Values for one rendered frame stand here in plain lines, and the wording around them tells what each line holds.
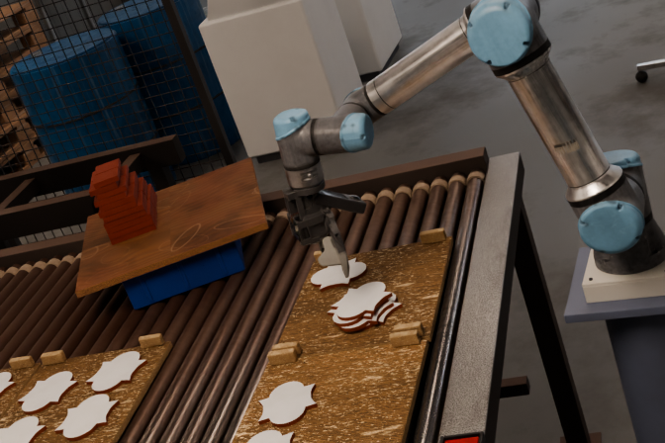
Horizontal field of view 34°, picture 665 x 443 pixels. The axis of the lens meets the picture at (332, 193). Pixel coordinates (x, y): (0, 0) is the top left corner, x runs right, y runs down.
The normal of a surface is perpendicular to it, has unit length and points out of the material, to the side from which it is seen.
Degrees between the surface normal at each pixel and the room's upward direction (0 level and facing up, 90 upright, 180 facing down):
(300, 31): 90
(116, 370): 0
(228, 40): 90
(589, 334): 0
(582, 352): 0
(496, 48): 80
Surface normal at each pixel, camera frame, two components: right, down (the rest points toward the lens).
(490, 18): -0.34, 0.32
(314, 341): -0.31, -0.87
